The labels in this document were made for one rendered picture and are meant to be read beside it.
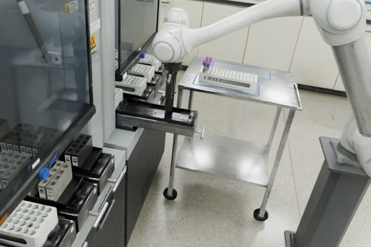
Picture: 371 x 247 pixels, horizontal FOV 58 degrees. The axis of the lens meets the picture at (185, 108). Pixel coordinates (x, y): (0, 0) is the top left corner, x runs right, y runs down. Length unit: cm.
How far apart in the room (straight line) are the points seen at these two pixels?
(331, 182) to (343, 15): 86
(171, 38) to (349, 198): 110
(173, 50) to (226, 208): 132
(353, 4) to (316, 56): 275
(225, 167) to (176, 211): 40
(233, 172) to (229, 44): 196
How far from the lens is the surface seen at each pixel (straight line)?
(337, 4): 107
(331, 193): 171
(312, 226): 187
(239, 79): 171
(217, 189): 231
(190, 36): 116
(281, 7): 128
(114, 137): 143
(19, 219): 98
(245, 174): 204
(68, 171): 108
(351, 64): 120
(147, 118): 143
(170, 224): 206
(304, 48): 375
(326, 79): 392
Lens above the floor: 157
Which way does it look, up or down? 30 degrees down
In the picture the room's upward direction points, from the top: 7 degrees clockwise
